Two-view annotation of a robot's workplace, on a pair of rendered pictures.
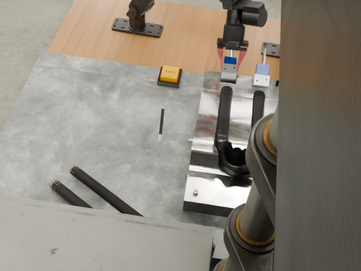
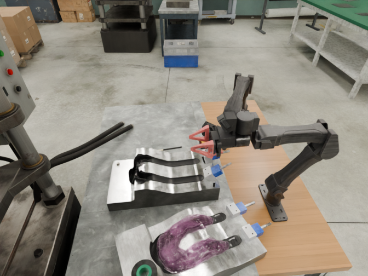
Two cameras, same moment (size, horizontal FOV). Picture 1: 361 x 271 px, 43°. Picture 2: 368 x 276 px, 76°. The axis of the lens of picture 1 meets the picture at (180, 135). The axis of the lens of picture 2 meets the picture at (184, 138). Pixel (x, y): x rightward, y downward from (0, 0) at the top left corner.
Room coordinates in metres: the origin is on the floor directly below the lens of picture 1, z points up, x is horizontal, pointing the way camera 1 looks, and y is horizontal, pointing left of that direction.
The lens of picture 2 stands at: (0.81, -0.93, 1.73)
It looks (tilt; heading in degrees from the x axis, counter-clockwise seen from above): 40 degrees down; 77
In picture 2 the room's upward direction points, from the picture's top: straight up
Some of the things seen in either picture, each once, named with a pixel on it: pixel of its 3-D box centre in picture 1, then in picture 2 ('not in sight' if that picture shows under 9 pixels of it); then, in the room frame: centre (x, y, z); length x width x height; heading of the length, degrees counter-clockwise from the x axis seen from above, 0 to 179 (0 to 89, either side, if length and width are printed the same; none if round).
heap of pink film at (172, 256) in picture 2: not in sight; (191, 239); (0.93, -0.53, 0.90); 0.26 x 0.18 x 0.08; 12
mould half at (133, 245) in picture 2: not in sight; (190, 247); (0.93, -0.54, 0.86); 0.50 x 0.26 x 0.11; 12
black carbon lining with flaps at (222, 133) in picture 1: (242, 123); (165, 168); (0.89, -0.19, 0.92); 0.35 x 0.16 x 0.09; 175
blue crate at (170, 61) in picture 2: not in sight; (180, 57); (1.67, 3.16, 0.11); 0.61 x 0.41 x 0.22; 167
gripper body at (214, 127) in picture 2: not in sight; (223, 140); (1.08, -0.35, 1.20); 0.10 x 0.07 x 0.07; 82
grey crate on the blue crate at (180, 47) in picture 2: not in sight; (180, 47); (1.67, 3.15, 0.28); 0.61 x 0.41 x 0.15; 167
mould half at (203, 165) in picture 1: (236, 136); (162, 174); (0.88, -0.17, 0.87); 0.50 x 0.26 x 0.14; 175
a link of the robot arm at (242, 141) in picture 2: not in sight; (240, 137); (1.14, -0.36, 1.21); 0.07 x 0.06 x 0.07; 172
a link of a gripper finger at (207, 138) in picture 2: not in sight; (202, 138); (1.01, -0.33, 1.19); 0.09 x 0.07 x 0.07; 172
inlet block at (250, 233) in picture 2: not in sight; (258, 229); (1.20, -0.53, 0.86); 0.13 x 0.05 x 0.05; 12
